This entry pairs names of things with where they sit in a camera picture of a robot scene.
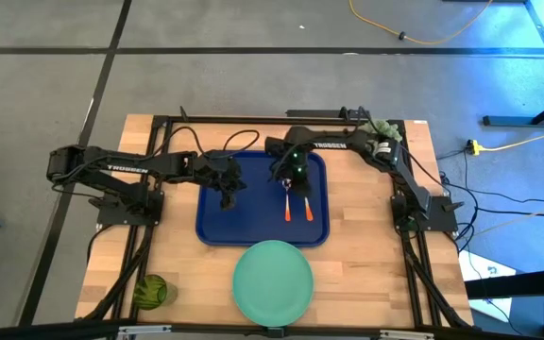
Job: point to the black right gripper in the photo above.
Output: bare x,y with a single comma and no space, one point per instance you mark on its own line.
291,163

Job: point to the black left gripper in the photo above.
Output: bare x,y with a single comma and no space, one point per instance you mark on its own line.
220,172

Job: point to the teal round plate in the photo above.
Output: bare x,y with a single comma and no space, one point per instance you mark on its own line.
273,283

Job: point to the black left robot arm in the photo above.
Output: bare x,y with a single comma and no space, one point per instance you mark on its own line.
111,163

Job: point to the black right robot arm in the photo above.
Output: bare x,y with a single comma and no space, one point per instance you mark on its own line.
347,141

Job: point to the blue plastic tray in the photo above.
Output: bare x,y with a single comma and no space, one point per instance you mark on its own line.
258,222

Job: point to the green translucent cup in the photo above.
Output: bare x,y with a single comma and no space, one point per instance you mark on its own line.
151,292

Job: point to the green crumpled cloth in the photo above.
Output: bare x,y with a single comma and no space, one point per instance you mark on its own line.
387,128

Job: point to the white printed paper sheet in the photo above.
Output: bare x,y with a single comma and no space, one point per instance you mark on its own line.
484,271

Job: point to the black flat bar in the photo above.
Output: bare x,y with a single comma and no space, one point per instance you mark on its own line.
527,283

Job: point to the black aluminium frame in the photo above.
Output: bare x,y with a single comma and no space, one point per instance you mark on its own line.
253,120

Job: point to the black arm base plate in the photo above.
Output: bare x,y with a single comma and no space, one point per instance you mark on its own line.
132,212
442,212

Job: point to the small square camera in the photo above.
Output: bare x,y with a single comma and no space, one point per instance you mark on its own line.
273,332

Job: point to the silver metal bracket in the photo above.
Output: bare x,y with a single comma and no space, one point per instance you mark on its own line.
406,334
144,330

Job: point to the black metal stand frame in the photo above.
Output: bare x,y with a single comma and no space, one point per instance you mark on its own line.
508,121

